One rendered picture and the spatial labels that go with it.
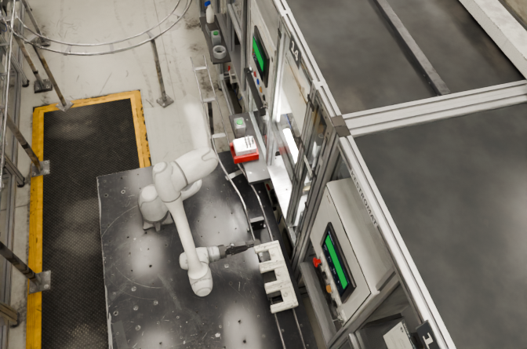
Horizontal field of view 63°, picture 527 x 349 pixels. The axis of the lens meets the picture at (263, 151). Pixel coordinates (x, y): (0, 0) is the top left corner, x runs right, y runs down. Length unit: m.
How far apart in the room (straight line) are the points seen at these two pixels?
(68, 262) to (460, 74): 2.89
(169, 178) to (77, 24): 3.52
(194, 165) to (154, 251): 0.83
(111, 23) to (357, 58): 3.83
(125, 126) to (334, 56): 2.73
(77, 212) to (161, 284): 1.34
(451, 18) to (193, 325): 1.97
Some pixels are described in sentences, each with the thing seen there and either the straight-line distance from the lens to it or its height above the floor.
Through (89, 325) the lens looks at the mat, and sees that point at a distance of 3.37.
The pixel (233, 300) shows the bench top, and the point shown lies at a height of 0.68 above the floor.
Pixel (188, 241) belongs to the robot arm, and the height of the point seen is 1.14.
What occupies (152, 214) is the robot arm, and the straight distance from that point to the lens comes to 2.63.
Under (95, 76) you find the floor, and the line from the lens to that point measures 4.64.
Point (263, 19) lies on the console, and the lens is 2.16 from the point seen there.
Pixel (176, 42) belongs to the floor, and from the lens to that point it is 4.84.
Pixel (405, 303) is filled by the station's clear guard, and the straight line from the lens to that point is 1.35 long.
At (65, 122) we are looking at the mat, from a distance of 4.31.
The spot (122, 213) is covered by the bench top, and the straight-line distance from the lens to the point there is 2.85.
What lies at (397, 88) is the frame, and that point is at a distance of 1.66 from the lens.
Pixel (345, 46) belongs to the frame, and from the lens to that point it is 1.77.
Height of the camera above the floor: 3.14
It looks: 55 degrees down
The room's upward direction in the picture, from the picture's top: 5 degrees clockwise
